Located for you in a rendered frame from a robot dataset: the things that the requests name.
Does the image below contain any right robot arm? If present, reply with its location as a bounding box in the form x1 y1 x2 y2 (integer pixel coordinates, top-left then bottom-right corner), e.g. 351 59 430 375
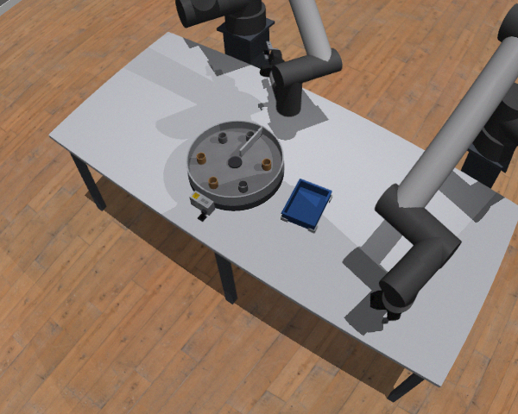
175 0 343 117

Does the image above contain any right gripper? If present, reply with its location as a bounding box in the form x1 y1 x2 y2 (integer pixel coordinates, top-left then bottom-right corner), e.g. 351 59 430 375
260 41 285 86

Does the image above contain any blue open tray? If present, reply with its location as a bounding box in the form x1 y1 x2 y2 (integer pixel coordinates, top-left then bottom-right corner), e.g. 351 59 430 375
281 179 332 230

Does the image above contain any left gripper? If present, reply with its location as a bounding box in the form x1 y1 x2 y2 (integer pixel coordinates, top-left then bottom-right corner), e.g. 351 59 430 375
370 291 413 324

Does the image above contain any bronze bushing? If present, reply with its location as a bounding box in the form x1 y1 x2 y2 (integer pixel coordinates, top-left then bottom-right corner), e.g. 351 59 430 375
262 159 271 171
208 177 218 189
197 153 206 165

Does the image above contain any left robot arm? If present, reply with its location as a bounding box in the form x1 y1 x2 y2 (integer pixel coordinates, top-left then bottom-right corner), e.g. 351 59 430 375
375 3 518 308

